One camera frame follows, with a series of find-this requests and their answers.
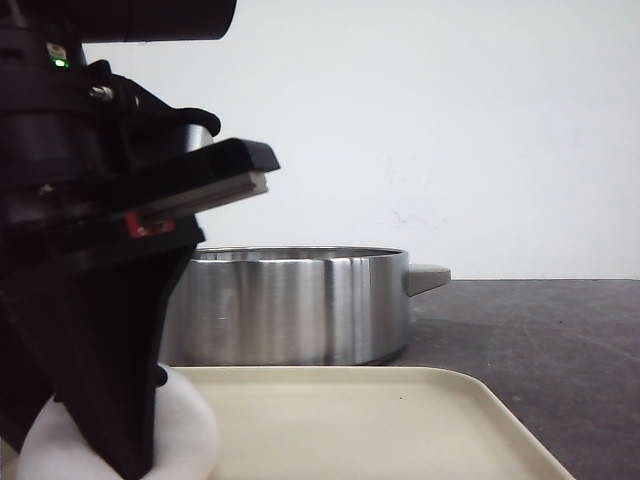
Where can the stainless steel steamer pot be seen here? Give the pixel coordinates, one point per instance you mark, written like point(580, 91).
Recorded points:
point(259, 306)

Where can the panda bun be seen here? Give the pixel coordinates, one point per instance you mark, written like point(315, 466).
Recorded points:
point(186, 440)

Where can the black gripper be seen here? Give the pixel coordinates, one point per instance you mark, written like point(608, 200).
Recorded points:
point(95, 167)

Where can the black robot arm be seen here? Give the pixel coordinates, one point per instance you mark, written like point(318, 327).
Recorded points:
point(60, 29)

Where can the cream plastic tray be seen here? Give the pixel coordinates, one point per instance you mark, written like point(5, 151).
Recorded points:
point(366, 423)

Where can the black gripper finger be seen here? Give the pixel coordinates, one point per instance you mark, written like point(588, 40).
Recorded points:
point(87, 333)

